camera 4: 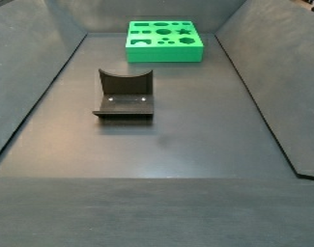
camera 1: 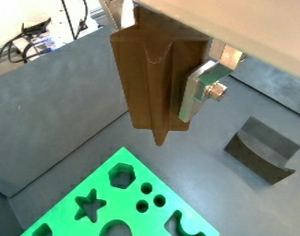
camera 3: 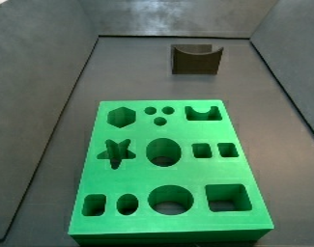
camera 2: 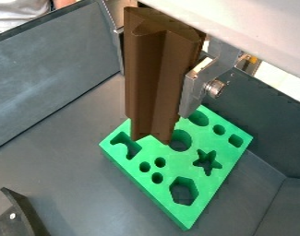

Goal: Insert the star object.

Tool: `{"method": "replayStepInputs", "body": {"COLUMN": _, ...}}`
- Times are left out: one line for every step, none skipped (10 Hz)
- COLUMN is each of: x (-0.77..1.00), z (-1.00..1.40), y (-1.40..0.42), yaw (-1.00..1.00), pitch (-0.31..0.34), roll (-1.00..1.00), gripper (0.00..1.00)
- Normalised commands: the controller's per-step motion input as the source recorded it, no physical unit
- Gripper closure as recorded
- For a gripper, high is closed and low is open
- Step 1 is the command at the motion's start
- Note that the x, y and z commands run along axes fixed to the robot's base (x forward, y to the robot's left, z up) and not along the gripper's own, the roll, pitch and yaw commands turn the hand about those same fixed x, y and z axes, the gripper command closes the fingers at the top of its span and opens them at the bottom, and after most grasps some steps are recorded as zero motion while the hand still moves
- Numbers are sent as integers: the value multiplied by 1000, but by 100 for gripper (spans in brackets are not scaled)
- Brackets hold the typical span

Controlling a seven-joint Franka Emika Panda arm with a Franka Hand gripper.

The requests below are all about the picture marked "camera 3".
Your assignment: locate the dark u-shaped block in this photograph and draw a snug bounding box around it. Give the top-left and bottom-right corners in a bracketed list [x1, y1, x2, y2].
[170, 44, 224, 75]

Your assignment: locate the green shape sorter board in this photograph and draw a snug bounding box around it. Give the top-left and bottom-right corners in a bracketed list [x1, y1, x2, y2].
[68, 99, 273, 247]

